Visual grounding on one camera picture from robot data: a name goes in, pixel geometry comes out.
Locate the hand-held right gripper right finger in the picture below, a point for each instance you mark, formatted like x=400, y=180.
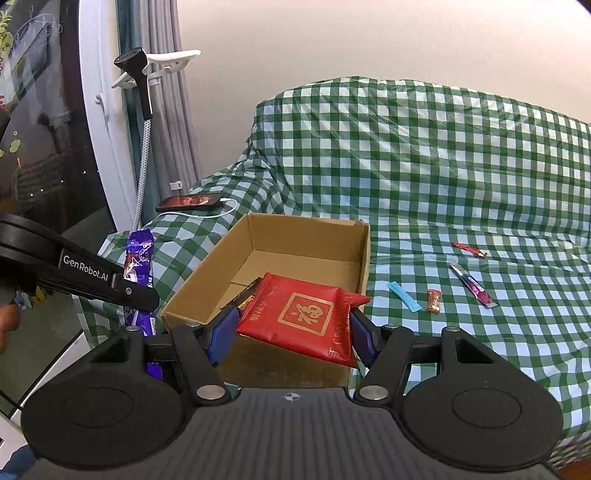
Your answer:
x=362, y=337

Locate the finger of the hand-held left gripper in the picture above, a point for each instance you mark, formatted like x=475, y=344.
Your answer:
x=92, y=267

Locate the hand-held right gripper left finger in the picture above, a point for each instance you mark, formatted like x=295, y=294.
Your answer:
x=224, y=334

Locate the purple snack packet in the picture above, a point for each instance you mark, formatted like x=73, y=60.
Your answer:
x=138, y=251

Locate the red square packet gold print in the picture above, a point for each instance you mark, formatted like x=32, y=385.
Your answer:
x=300, y=318

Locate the brown cardboard box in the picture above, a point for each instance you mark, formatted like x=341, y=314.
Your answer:
x=300, y=240

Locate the person's left hand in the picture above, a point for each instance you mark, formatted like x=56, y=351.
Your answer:
x=8, y=318

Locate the light blue stick packet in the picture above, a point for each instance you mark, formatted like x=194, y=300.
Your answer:
x=403, y=296

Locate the small orange wrapped candy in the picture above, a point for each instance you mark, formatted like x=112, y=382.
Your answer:
x=433, y=301

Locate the thin purple stick packet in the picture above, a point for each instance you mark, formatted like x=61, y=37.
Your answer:
x=473, y=285

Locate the dark glass door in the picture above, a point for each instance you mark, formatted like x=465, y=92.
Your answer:
x=46, y=138

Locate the thin red stick packet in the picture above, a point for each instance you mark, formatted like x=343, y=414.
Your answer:
x=468, y=249

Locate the grey curtain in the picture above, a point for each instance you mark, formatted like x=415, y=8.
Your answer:
x=171, y=129

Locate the black garment steamer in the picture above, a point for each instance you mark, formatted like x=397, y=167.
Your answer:
x=145, y=97

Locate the green checkered cloth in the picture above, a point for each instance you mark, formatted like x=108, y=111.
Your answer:
x=415, y=161

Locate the white plastic hanger rack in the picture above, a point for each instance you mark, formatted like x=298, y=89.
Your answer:
x=178, y=57

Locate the white door frame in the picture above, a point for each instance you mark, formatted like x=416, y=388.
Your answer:
x=108, y=152

